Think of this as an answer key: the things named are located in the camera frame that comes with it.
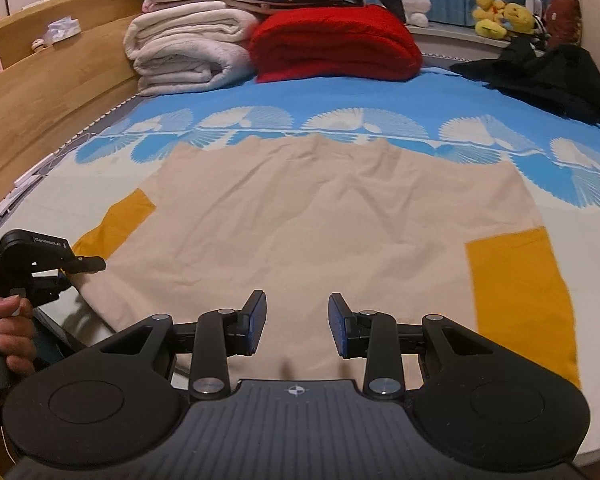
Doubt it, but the beige and mustard hooded jacket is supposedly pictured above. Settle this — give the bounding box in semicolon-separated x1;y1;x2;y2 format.
71;135;581;392

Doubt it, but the person's left hand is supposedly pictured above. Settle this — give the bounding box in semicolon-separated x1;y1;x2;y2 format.
0;294;37;376

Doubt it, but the tissue pack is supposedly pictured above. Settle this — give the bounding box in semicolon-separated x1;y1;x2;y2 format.
43;16;84;44

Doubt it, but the yellow plush toy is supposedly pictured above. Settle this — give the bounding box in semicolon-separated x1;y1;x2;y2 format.
502;2;537;36
472;0;509;41

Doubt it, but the grey-white folded quilt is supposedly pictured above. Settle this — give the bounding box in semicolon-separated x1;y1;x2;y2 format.
132;40;257;97

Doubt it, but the red fleece blanket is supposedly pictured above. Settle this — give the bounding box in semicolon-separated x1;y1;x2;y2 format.
248;4;424;84

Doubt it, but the blue printed bed sheet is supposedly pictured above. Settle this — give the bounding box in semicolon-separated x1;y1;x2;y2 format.
7;66;600;463

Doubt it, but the wooden bed frame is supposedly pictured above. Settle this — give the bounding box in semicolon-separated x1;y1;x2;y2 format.
0;0;162;213

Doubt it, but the cream folded quilt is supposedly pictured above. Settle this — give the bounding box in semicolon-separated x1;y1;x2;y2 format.
125;1;261;63

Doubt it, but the grey window ledge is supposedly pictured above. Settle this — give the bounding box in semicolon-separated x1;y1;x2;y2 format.
407;21;512;68

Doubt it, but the black clothing pile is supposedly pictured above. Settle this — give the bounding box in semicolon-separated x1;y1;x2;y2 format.
450;35;600;126

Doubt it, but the white plush toy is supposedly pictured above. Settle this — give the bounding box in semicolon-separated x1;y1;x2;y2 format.
399;0;434;27

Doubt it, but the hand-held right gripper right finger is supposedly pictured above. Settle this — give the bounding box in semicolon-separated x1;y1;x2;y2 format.
327;292;486;401

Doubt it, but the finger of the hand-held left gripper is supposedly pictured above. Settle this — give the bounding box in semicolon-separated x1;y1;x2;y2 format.
62;255;107;274
27;273;74;306

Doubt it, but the dark red cushion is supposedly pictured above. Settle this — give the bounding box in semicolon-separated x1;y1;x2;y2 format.
542;0;583;51

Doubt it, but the white power strip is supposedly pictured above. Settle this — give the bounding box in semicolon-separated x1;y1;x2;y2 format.
0;166;48;231

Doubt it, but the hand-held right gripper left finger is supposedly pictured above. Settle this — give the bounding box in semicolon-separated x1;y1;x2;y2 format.
97;289;268;402

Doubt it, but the striped black white plush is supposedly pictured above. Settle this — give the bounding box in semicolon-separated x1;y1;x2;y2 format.
532;12;552;42

